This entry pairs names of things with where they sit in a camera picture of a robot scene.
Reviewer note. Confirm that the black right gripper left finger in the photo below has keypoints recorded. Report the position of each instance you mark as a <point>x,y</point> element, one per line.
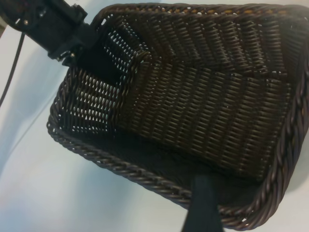
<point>195,207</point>

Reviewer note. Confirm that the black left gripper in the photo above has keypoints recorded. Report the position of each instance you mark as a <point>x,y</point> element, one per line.
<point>53,26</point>

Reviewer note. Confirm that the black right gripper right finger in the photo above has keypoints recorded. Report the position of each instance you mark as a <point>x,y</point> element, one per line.
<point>210,210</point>

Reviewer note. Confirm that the dark brown wicker basket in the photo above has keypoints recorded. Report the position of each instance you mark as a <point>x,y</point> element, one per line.
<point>193,108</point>

